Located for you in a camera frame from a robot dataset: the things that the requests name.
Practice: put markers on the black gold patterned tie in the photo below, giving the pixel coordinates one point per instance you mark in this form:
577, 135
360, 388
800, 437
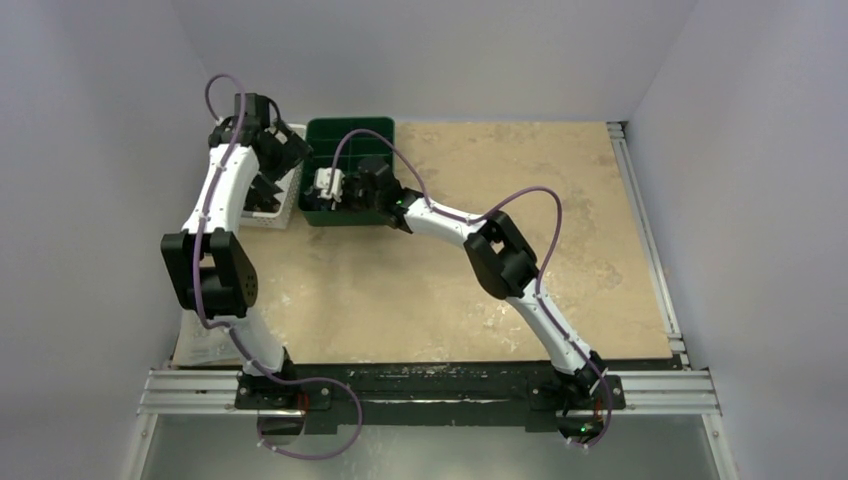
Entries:
261, 196

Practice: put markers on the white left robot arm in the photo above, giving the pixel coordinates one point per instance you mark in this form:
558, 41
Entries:
213, 276

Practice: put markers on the green compartment tray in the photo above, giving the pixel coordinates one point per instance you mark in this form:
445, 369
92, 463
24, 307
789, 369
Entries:
344, 172

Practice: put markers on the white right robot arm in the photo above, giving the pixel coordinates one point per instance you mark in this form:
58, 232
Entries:
502, 260

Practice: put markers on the white plastic basket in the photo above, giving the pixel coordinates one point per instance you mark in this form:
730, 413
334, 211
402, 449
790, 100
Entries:
231, 170

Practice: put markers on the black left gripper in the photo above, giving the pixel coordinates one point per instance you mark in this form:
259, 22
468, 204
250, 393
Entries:
291, 152

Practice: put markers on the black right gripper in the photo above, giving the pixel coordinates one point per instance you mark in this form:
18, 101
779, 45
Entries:
351, 196

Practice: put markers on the clear plastic storage box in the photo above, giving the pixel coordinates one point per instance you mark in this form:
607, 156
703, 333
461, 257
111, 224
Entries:
197, 346

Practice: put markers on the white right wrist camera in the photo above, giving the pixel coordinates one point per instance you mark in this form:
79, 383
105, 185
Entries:
328, 184

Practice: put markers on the aluminium frame rail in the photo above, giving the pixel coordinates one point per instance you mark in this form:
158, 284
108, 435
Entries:
400, 321

